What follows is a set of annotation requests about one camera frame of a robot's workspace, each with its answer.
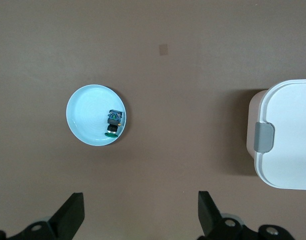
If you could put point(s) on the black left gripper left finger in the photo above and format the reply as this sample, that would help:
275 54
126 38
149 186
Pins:
73 212

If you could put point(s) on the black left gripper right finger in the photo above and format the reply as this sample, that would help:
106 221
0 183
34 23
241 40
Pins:
208 215

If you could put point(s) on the white lunch box grey clips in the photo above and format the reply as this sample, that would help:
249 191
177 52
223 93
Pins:
288 120

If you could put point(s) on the light blue round plate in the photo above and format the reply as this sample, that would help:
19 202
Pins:
88 115

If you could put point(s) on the brown tape patch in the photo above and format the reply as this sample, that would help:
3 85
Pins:
163 49

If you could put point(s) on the green push button switch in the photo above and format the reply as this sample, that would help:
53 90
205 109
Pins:
113 125

